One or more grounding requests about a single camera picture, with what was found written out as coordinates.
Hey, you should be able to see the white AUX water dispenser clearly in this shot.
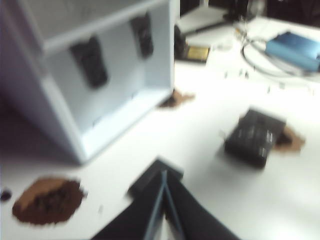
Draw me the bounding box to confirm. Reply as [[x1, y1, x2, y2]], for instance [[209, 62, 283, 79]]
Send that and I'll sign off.
[[0, 0, 181, 167]]

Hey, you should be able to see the grey cable loop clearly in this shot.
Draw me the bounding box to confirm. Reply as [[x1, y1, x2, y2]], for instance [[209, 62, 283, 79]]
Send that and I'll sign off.
[[240, 37, 320, 82]]

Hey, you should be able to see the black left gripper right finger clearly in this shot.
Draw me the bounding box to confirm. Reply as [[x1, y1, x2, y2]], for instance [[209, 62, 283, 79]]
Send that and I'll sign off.
[[166, 174, 242, 240]]

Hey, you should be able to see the blue metal box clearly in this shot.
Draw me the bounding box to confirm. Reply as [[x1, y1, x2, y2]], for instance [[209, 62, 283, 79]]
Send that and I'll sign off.
[[265, 31, 320, 72]]

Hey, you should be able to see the large brown chipped tabletop patch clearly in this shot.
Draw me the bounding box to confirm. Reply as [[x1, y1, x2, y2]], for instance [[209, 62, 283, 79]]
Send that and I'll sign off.
[[272, 126, 307, 153]]

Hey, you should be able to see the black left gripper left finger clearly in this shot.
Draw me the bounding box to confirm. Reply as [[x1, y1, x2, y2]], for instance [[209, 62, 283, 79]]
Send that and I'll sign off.
[[91, 170, 168, 240]]

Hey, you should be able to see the oval brown chipped tabletop patch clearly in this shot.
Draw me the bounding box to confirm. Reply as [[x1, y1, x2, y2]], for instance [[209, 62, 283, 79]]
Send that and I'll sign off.
[[11, 176, 86, 224]]

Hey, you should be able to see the small brown chipped tabletop patch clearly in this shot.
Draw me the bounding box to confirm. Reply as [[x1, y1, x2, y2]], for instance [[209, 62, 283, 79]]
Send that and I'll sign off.
[[158, 89, 196, 110]]

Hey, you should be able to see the black soldering iron stand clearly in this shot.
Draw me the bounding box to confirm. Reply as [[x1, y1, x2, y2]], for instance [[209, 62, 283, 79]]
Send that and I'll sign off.
[[174, 24, 211, 65]]

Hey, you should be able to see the black sponge block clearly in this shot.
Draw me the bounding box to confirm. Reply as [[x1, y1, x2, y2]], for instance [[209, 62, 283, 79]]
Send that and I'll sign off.
[[223, 107, 288, 170]]

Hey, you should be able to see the black dispenser tap lever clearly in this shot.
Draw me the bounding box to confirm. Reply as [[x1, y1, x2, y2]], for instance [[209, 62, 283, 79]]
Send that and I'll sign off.
[[69, 36, 109, 89], [131, 12, 155, 58]]

